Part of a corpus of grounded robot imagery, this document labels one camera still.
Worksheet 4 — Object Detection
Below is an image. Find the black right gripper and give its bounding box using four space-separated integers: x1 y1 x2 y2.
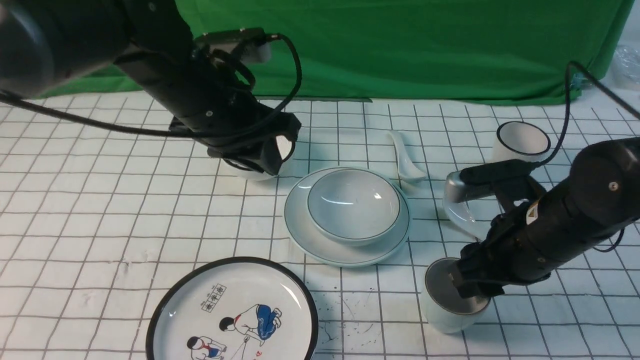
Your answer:
451 215 551 299

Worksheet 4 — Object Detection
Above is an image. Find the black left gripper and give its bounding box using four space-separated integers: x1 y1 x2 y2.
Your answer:
170 102 302 175

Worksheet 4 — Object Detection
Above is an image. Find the pale green round cup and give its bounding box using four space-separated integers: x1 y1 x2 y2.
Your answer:
419 257 492 334

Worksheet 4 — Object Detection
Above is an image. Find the pale green shallow bowl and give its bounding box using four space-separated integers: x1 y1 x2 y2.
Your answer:
306 168 409 248

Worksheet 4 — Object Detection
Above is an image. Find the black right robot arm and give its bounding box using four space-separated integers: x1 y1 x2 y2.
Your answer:
446 137 640 299

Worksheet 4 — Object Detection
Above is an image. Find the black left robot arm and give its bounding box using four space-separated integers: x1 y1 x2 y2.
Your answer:
0 0 303 176

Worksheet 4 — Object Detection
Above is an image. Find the black-rimmed white bowl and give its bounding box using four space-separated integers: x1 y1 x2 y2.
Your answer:
219 136 294 182

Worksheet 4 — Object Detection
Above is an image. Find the white spoon with lettering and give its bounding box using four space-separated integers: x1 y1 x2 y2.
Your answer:
442 198 490 242

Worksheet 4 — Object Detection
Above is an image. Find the pale green round plate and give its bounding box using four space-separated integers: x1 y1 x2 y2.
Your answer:
283 167 412 268

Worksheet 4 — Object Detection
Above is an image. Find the black-rimmed white cup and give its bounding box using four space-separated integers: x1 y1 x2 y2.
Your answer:
489 121 551 163

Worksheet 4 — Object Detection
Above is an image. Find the plain white ceramic spoon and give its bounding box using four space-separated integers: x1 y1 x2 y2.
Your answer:
387 130 428 183

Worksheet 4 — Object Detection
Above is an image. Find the white grid tablecloth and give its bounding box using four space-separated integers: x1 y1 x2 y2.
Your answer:
0 100 639 360

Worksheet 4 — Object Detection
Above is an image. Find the black-rimmed illustrated plate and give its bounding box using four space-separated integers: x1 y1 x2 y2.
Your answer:
145 256 319 360

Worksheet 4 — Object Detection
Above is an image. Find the metal clip on backdrop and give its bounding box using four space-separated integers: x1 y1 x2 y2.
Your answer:
570 72 592 91

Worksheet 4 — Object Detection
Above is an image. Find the green backdrop cloth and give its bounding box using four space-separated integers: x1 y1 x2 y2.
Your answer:
40 0 634 107

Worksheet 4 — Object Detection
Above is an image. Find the clear plastic sheet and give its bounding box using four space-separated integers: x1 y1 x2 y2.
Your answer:
611 45 640 91

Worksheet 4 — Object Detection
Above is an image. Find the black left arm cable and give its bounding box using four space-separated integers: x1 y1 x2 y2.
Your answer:
0 32 304 140

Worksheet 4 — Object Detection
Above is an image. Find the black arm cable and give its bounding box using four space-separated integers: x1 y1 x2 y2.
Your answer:
530 60 640 168
0 32 304 140

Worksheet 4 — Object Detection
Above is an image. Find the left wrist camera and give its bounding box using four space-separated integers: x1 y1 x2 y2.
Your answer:
194 27 272 65

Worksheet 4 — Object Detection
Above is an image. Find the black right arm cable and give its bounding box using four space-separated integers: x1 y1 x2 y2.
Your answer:
530 60 640 168

